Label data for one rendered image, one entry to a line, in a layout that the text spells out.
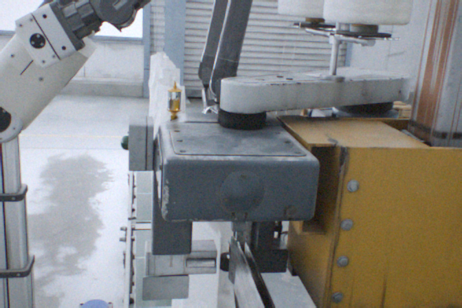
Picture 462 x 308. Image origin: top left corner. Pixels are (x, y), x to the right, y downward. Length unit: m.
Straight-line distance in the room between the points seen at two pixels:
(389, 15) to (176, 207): 0.44
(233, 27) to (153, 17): 7.16
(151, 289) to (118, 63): 7.55
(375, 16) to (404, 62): 8.78
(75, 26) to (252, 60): 7.46
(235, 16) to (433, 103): 0.52
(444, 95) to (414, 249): 0.27
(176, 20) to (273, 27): 1.63
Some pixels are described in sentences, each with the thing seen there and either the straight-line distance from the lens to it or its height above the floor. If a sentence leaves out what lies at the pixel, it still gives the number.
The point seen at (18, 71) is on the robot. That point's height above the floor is 1.34.
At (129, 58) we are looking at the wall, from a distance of 8.54.
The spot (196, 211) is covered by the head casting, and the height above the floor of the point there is 1.25.
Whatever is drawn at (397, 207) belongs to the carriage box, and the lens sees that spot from 0.95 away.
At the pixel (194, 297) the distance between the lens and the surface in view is 1.36.
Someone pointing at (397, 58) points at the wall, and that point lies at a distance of 9.57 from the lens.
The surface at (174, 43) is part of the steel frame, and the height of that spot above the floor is 0.89.
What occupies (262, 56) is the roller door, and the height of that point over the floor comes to 0.72.
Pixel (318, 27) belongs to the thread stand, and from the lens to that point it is 1.13.
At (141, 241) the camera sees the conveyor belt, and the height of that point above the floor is 0.38.
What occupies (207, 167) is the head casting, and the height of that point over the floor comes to 1.32.
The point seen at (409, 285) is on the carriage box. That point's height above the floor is 1.08.
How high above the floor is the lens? 1.55
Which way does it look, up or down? 16 degrees down
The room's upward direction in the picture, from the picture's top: 4 degrees clockwise
